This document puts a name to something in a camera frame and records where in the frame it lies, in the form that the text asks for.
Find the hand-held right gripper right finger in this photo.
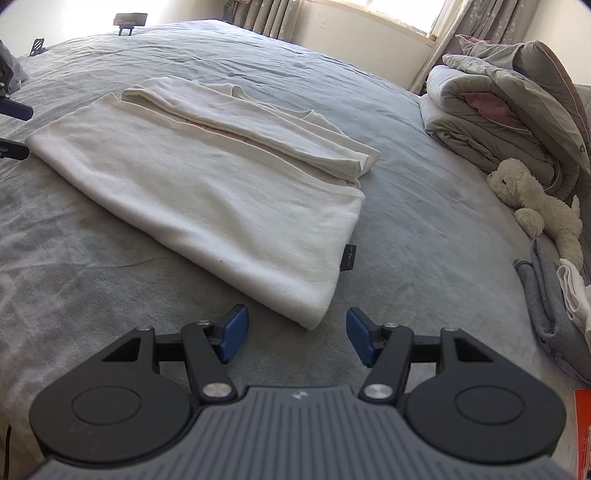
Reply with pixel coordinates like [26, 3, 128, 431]
[346, 308, 498, 404]

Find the bed with grey sheet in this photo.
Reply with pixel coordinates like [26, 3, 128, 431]
[0, 18, 591, 480]

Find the grey folded duvet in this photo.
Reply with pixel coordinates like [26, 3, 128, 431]
[421, 53, 580, 191]

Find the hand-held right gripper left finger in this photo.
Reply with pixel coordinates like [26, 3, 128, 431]
[99, 304, 250, 404]

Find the light grey folded garment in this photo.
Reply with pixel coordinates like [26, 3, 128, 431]
[513, 237, 591, 385]

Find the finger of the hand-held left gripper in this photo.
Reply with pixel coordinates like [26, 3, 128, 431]
[0, 97, 34, 122]
[0, 137, 30, 160]

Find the red flat packet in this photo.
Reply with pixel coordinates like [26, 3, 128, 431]
[571, 388, 591, 480]

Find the cream plush toy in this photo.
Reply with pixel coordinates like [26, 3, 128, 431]
[485, 158, 584, 269]

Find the grey star-print curtain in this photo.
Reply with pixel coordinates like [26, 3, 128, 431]
[244, 0, 302, 45]
[410, 0, 525, 94]

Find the white long-sleeve shirt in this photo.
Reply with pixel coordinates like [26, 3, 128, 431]
[25, 75, 382, 331]

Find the grey pillow with pink piping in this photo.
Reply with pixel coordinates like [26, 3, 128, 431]
[514, 40, 591, 175]

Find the dark grey sweater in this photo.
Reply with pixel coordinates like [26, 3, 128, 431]
[0, 39, 27, 94]

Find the small white cloth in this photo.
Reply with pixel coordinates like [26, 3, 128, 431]
[556, 258, 591, 339]

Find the window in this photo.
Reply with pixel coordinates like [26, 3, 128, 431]
[364, 0, 448, 36]

